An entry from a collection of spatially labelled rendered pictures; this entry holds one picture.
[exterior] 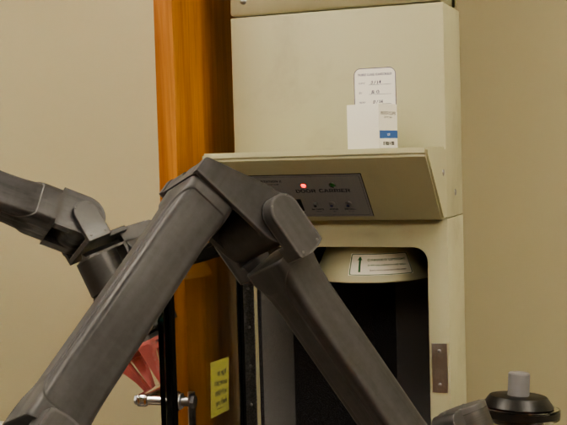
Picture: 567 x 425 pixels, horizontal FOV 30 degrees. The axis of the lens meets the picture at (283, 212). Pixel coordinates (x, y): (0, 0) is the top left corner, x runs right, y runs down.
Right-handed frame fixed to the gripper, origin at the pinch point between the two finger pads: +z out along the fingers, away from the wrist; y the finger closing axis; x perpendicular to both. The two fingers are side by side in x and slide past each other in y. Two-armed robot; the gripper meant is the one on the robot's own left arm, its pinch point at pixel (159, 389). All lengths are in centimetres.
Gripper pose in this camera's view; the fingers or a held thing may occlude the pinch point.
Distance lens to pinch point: 142.4
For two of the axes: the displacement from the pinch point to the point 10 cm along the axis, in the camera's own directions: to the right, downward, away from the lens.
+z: 4.4, 9.0, -0.5
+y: -8.6, 4.4, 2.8
